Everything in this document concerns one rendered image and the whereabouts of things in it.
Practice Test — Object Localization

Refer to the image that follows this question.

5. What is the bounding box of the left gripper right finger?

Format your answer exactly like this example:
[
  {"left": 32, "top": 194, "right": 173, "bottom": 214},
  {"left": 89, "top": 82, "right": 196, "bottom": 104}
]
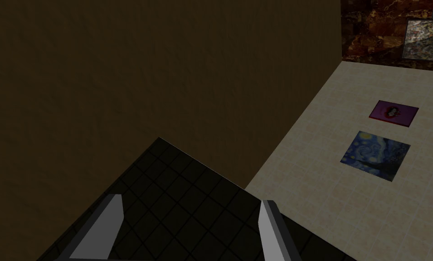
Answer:
[{"left": 258, "top": 199, "right": 303, "bottom": 261}]

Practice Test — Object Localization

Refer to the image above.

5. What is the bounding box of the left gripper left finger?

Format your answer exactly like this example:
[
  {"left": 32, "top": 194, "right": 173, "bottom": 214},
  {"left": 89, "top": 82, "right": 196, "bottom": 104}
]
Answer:
[{"left": 58, "top": 193, "right": 125, "bottom": 261}]

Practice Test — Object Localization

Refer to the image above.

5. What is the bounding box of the blue swirly night picture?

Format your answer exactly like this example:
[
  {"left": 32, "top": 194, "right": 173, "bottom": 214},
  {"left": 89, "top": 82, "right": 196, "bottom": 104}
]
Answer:
[{"left": 339, "top": 130, "right": 412, "bottom": 183}]

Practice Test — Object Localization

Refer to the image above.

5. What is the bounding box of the grey speckled picture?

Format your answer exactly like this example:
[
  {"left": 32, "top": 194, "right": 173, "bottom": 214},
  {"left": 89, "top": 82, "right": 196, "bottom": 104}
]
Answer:
[{"left": 401, "top": 19, "right": 433, "bottom": 62}]

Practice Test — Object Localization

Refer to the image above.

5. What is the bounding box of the purple picture on wall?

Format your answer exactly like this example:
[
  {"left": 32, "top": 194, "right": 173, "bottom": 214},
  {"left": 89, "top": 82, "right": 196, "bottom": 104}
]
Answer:
[{"left": 368, "top": 100, "right": 420, "bottom": 128}]

